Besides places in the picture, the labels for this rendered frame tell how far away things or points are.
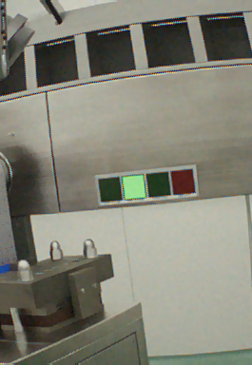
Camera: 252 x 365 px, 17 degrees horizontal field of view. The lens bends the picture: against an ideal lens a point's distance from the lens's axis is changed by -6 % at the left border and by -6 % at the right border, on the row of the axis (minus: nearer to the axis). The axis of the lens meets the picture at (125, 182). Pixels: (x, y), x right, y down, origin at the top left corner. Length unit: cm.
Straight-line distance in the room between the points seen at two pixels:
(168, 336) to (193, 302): 26
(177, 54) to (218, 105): 19
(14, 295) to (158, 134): 52
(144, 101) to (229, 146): 23
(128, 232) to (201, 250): 41
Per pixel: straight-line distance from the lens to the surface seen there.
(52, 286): 189
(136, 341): 214
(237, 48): 205
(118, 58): 216
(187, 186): 201
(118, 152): 208
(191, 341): 468
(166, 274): 463
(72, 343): 183
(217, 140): 199
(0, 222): 209
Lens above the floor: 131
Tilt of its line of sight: 3 degrees down
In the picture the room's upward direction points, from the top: 7 degrees counter-clockwise
